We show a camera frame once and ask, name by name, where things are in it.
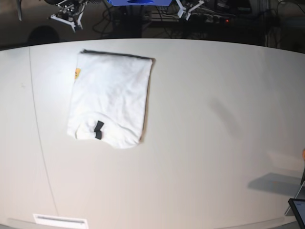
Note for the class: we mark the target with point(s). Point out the black power strip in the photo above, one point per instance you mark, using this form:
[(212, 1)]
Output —
[(205, 17)]

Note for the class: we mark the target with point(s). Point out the white printed T-shirt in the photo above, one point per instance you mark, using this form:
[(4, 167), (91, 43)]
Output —
[(109, 97)]

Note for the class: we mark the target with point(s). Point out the white label strip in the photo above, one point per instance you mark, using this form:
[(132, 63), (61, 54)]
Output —
[(61, 222)]

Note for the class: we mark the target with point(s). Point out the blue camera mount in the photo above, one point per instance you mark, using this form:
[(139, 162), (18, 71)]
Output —
[(139, 2)]

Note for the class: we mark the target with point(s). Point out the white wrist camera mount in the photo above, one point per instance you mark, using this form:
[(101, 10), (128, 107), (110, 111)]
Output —
[(70, 12), (185, 13)]

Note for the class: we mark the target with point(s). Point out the white wrist camera left mount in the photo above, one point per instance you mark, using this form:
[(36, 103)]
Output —
[(185, 13)]

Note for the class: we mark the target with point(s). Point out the black tablet screen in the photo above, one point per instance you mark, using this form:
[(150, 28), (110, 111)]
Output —
[(298, 208)]

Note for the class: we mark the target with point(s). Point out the white wrist camera right mount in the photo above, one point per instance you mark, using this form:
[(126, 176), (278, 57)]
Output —
[(70, 12)]

